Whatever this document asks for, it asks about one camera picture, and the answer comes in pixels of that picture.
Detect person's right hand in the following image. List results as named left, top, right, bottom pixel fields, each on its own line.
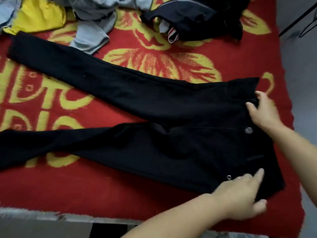
left=245, top=91, right=283, bottom=137

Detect person's left hand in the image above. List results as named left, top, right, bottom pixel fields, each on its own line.
left=212, top=168, right=268, bottom=221

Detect pile of mixed clothes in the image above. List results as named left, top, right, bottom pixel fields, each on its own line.
left=0, top=0, right=251, bottom=56

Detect person's left forearm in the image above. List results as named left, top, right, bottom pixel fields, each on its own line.
left=121, top=193, right=229, bottom=238

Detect person's right forearm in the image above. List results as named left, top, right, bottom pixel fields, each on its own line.
left=270, top=124, right=317, bottom=206

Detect white bed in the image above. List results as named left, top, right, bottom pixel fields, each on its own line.
left=0, top=0, right=305, bottom=238

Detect person's black trousers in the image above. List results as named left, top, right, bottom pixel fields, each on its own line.
left=89, top=223, right=130, bottom=238

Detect red bedsheet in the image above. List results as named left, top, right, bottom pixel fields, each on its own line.
left=0, top=0, right=305, bottom=238

